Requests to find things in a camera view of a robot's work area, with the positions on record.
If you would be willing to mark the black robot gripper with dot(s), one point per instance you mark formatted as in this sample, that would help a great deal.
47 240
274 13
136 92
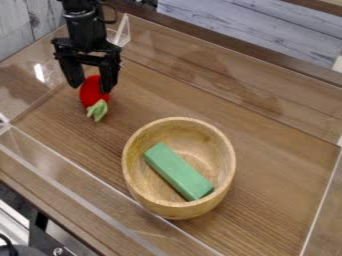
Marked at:
87 47

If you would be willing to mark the red plush strawberry toy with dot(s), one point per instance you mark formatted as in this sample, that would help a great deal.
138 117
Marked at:
92 99

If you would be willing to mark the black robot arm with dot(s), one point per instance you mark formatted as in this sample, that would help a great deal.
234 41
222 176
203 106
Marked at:
85 6

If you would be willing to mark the green rectangular block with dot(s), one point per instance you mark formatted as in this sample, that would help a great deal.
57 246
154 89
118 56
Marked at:
175 170

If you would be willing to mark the black table leg bracket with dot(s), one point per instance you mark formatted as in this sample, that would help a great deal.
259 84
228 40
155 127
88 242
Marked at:
52 240

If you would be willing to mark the clear acrylic enclosure wall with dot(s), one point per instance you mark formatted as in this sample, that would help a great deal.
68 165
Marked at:
60 159

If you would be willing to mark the light wooden bowl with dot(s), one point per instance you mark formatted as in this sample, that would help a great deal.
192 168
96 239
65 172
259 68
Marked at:
203 146

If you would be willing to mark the clear acrylic corner bracket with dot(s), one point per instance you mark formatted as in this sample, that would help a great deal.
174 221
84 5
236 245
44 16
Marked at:
119 36

